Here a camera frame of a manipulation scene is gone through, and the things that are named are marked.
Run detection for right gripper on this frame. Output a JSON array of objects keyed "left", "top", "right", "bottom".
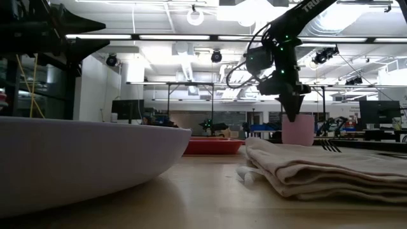
[{"left": 273, "top": 73, "right": 312, "bottom": 123}]

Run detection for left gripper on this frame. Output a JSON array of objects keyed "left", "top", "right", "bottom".
[{"left": 38, "top": 0, "right": 111, "bottom": 64}]

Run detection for pink plastic mug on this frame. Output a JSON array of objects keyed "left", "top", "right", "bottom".
[{"left": 281, "top": 114, "right": 315, "bottom": 147}]

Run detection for fork with teal handle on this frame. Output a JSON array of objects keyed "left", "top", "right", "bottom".
[{"left": 319, "top": 139, "right": 343, "bottom": 154}]

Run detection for beige cloth napkin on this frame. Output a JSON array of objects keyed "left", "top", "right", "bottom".
[{"left": 235, "top": 137, "right": 407, "bottom": 204}]

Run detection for lavender plastic plate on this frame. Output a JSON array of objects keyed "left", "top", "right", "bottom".
[{"left": 0, "top": 116, "right": 193, "bottom": 219}]

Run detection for red plastic tray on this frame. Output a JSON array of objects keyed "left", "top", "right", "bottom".
[{"left": 183, "top": 136, "right": 245, "bottom": 156}]

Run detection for blue storage bins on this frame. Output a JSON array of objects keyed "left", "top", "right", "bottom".
[{"left": 249, "top": 123, "right": 278, "bottom": 132}]

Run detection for black track light cluster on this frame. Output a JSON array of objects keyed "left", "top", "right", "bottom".
[
  {"left": 312, "top": 46, "right": 340, "bottom": 66},
  {"left": 345, "top": 76, "right": 364, "bottom": 86}
]

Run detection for black computer monitor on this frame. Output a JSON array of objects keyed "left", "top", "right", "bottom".
[
  {"left": 359, "top": 100, "right": 402, "bottom": 125},
  {"left": 111, "top": 99, "right": 146, "bottom": 125}
]

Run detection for overhead light bar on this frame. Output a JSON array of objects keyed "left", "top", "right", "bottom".
[{"left": 65, "top": 33, "right": 407, "bottom": 45}]

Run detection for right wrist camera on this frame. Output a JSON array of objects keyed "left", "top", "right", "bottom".
[{"left": 256, "top": 78, "right": 278, "bottom": 96}]

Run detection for yellow hanging cord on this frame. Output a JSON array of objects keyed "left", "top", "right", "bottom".
[{"left": 15, "top": 53, "right": 46, "bottom": 119}]

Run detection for black aluminium table frame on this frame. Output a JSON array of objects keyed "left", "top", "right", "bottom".
[{"left": 313, "top": 138, "right": 407, "bottom": 153}]

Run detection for background black metal frame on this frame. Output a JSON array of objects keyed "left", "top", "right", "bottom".
[{"left": 126, "top": 81, "right": 217, "bottom": 128}]

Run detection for white ring ceiling fixture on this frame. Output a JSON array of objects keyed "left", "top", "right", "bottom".
[{"left": 186, "top": 6, "right": 205, "bottom": 27}]

